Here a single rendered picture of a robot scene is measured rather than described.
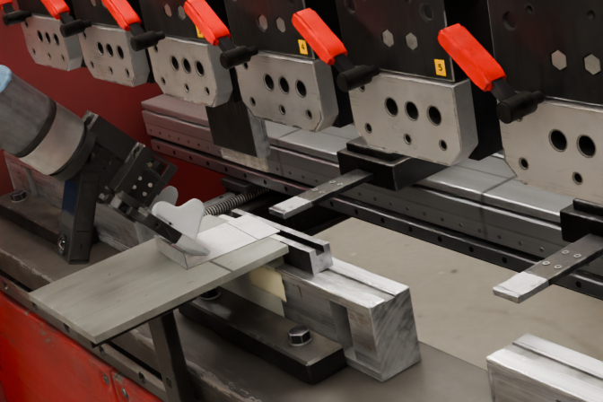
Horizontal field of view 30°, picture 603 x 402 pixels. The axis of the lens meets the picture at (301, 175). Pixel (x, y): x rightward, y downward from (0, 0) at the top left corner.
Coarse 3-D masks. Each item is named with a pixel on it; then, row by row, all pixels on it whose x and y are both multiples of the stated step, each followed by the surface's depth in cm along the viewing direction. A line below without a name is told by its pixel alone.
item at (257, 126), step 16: (208, 112) 140; (224, 112) 137; (240, 112) 134; (224, 128) 138; (240, 128) 135; (256, 128) 133; (224, 144) 140; (240, 144) 136; (256, 144) 134; (240, 160) 140; (256, 160) 137
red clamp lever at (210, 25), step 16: (192, 0) 121; (192, 16) 120; (208, 16) 120; (208, 32) 119; (224, 32) 119; (224, 48) 118; (240, 48) 118; (256, 48) 119; (224, 64) 117; (240, 64) 118
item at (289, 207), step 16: (352, 144) 154; (352, 160) 153; (368, 160) 150; (384, 160) 149; (400, 160) 148; (416, 160) 149; (352, 176) 150; (368, 176) 150; (384, 176) 148; (400, 176) 147; (416, 176) 149; (304, 192) 148; (320, 192) 147; (336, 192) 147; (272, 208) 145; (288, 208) 144; (304, 208) 144
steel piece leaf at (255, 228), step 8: (248, 216) 145; (232, 224) 143; (240, 224) 142; (248, 224) 142; (256, 224) 141; (264, 224) 141; (248, 232) 140; (256, 232) 139; (264, 232) 139; (272, 232) 138
